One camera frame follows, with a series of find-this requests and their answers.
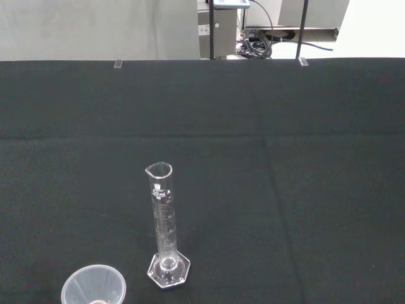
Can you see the black cloth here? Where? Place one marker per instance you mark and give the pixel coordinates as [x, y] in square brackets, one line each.
[253, 174]

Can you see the grey metal cabinet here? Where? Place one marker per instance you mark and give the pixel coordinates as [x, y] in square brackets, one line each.
[221, 35]

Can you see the thin black pole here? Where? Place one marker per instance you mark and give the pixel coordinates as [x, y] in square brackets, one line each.
[302, 28]
[212, 31]

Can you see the clear plastic cloth clip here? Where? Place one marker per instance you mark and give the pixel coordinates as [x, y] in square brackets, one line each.
[117, 64]
[303, 61]

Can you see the grey device with blue panel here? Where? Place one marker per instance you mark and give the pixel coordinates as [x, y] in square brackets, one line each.
[231, 3]

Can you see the clear plastic funnel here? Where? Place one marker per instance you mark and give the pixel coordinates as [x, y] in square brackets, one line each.
[95, 282]

